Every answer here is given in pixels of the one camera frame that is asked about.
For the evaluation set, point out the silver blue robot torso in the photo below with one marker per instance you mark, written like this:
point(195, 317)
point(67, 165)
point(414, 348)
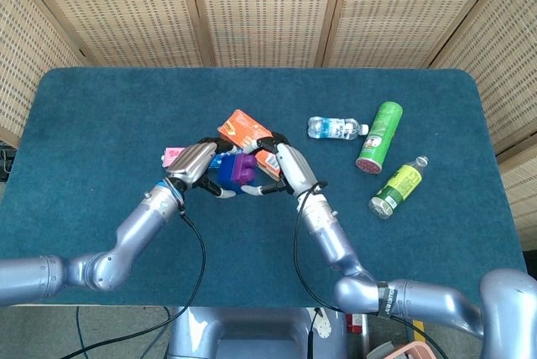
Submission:
point(251, 334)

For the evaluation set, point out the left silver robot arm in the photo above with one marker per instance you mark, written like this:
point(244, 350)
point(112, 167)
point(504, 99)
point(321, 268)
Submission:
point(134, 229)

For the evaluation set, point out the bamboo folding screen panel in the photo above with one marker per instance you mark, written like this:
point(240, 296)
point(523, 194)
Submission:
point(266, 11)
point(398, 11)
point(126, 11)
point(503, 61)
point(29, 61)

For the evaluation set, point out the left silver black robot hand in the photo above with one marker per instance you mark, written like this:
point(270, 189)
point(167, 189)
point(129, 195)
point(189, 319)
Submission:
point(191, 164)

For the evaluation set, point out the green tea bottle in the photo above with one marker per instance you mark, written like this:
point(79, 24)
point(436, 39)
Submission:
point(398, 187)

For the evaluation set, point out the orange snack box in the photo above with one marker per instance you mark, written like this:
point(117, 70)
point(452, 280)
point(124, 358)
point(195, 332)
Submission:
point(243, 124)

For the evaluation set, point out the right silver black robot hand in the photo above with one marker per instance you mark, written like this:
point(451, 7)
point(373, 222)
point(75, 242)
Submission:
point(293, 166)

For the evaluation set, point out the red canister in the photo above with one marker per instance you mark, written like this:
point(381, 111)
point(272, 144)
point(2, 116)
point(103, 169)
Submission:
point(356, 322)

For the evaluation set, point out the blue felt table mat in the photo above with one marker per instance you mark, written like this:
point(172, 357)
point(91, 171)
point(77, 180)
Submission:
point(105, 124)

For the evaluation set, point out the blue pink cookie box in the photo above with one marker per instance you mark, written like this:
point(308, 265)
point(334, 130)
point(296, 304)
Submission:
point(172, 157)

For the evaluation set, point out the clear water bottle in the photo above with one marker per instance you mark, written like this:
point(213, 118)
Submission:
point(331, 128)

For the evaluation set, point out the blue plastic toy block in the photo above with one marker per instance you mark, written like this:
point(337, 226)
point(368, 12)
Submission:
point(226, 172)

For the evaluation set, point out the pink plastic basket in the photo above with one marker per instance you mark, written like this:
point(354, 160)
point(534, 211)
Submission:
point(403, 351)

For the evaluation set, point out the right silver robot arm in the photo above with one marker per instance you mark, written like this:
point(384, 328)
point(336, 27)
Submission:
point(331, 237)

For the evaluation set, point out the green chips can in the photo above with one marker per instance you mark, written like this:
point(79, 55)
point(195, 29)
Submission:
point(379, 136)

